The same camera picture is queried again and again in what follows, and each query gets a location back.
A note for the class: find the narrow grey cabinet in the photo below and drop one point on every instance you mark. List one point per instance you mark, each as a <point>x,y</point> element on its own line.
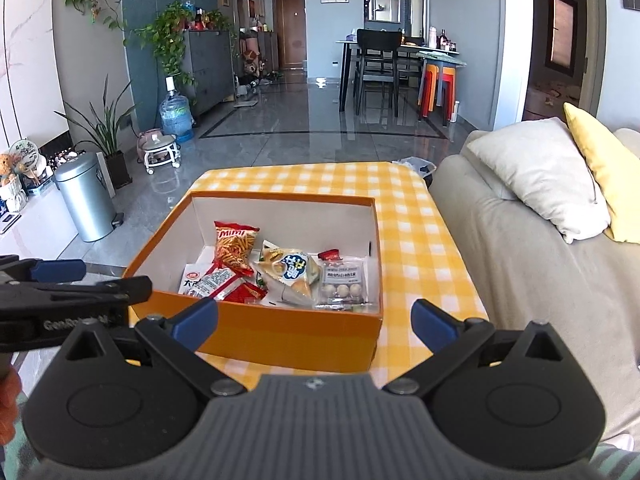
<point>269,50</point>

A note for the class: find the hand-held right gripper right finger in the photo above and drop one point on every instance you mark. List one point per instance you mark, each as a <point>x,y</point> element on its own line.
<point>432,325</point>

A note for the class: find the white bottle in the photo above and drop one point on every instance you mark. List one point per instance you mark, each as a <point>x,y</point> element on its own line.
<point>432,37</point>

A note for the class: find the white cushion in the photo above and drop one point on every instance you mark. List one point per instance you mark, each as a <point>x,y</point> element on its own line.
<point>540,175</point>

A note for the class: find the long-leaf plant in black pot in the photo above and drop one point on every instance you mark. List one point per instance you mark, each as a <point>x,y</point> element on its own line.
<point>117,170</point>

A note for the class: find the green glass table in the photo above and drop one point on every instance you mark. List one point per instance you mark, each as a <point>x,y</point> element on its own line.
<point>440,57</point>

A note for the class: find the dark dining table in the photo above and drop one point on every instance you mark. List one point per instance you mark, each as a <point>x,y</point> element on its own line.
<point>350,41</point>

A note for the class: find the large red snack packet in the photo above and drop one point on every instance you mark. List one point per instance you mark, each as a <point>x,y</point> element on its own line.
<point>220,280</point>

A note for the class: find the orange plush toy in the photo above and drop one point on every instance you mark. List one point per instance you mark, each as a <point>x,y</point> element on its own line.
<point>6,167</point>

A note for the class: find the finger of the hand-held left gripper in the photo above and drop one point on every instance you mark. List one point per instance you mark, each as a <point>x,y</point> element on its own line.
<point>125,292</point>
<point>57,270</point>

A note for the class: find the beige sofa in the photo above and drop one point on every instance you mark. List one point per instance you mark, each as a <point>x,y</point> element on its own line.
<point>540,300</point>

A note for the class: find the bushy green leafy plant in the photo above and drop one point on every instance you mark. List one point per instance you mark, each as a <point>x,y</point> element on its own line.
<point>172,25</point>

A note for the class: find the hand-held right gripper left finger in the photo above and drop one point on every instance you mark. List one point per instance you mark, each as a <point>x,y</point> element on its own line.
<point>195,317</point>

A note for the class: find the person's striped clothing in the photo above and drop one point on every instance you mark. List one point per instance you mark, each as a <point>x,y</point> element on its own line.
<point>615,460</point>

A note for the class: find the small white rolling stool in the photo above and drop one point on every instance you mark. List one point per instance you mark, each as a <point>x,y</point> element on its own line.
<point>160,145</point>

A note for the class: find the green snack packet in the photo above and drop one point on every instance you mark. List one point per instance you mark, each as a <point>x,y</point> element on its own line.
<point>260,280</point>

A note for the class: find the white slim cylinder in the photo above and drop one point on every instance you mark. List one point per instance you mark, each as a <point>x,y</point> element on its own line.
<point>454,110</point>

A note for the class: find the brown glass bottle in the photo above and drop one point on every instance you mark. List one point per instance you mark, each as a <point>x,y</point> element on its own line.
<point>443,40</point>

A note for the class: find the orange plastic stool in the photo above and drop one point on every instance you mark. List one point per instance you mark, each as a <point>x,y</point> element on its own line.
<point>430,85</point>

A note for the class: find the dark framed window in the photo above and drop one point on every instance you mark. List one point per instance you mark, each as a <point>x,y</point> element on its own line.
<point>562,30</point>

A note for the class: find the long white snack packet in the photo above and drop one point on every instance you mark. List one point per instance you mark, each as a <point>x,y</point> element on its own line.
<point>192,280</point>

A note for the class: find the person's left hand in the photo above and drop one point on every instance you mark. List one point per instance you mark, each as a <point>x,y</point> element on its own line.
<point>7,400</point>

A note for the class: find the cream packet with blue label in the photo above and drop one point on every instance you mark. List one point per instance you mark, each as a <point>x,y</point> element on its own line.
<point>292,270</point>

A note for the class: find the brown wooden door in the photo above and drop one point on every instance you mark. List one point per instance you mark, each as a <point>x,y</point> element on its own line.
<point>290,30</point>

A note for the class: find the blue water jug with pump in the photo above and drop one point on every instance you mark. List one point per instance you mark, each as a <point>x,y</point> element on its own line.
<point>176,115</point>

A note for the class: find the grey drawer cabinet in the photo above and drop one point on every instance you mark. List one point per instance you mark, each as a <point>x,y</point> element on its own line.
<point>210,70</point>

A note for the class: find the yellow cushion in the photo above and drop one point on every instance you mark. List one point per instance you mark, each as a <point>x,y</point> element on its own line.
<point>610,170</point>

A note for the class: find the dark red snack bar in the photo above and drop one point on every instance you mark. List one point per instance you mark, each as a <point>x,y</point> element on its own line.
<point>330,254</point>

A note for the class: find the orange cardboard box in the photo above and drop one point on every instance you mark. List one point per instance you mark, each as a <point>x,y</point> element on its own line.
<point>280,340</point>

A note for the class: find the orange stick snack packet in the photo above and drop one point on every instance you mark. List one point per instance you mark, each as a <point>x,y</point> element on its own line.
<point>235,250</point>

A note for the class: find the small waste bin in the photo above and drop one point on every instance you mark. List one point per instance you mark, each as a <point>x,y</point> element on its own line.
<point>415,166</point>

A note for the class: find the silver pedal trash can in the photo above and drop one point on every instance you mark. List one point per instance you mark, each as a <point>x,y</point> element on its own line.
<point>82,200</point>

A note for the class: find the white tv console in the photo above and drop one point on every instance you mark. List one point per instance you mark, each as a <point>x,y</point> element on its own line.
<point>40,230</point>

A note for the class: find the clear packet of white balls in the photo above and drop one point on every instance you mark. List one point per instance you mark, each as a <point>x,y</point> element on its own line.
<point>342,280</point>

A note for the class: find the black dining chair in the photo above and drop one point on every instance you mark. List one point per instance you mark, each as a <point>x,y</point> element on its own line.
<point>380,40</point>

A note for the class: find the round paper fan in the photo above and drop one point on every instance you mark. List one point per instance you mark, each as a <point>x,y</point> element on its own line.
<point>25,155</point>

